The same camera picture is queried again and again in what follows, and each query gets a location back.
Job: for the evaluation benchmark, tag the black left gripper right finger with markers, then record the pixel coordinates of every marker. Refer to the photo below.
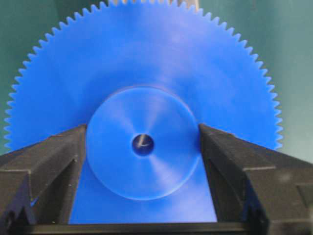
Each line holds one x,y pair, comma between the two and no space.
251,183

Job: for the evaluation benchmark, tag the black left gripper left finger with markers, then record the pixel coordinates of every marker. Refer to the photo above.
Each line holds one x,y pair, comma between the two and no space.
38,183

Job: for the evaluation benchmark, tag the aluminium extrusion rail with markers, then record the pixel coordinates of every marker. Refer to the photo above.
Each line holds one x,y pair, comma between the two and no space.
188,3

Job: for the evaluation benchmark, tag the large blue gear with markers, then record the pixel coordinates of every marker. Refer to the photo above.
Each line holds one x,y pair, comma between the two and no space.
142,77

